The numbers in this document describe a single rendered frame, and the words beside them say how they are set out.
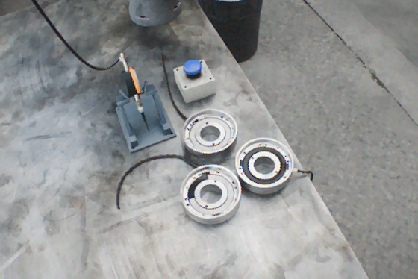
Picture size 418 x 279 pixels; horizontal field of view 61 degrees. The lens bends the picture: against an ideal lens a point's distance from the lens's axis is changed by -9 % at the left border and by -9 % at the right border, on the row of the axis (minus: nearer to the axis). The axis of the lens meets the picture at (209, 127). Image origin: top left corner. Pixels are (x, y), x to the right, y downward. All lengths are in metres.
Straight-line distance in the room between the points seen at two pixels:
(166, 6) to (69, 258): 0.67
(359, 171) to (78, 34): 1.24
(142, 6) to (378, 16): 1.78
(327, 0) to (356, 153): 1.16
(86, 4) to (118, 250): 0.78
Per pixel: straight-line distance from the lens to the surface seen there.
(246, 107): 0.83
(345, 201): 1.65
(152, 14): 1.04
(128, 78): 0.74
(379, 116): 1.95
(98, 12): 1.18
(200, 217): 0.65
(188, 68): 0.81
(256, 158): 0.72
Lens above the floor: 1.44
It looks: 53 degrees down
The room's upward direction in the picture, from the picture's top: 7 degrees counter-clockwise
